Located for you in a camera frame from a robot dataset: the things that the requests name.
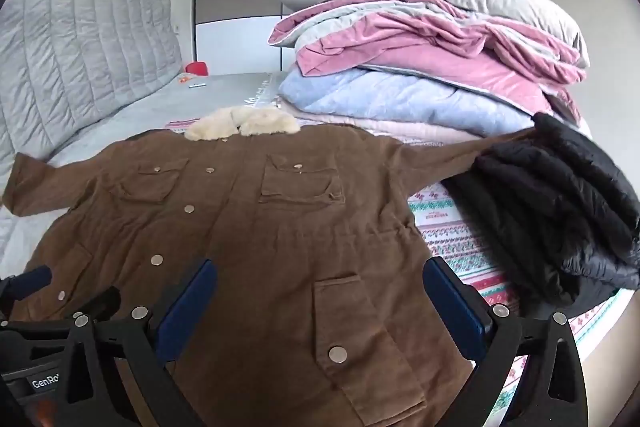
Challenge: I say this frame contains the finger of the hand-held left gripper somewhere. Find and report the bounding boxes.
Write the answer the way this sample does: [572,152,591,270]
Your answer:
[0,264,53,309]
[74,287,122,324]

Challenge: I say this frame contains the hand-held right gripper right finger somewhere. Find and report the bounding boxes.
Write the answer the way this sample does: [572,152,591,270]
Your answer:
[422,256,589,427]

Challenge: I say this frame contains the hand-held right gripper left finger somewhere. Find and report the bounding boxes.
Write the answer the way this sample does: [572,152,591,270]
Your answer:
[60,258,219,427]

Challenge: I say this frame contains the brown jacket with fur collar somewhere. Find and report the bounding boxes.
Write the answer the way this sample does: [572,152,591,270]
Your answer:
[2,106,538,427]

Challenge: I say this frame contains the patterned knit blanket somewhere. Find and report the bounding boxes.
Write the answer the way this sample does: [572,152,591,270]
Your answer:
[167,116,622,410]

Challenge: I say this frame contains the black puffer jacket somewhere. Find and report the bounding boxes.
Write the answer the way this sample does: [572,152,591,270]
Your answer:
[442,112,640,308]

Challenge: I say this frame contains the pale pink blanket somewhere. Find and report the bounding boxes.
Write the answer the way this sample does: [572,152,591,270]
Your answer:
[280,101,482,144]

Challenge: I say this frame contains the grey quilted headboard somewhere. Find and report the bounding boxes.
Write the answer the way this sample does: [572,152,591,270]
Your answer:
[0,0,184,158]

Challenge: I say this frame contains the pink velvet blanket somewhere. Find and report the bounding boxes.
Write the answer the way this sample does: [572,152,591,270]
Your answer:
[268,0,589,118]

